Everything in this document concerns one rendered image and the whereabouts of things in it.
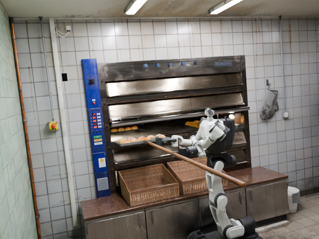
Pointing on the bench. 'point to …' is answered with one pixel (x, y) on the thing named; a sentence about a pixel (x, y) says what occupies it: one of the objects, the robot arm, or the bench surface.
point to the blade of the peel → (133, 142)
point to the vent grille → (102, 183)
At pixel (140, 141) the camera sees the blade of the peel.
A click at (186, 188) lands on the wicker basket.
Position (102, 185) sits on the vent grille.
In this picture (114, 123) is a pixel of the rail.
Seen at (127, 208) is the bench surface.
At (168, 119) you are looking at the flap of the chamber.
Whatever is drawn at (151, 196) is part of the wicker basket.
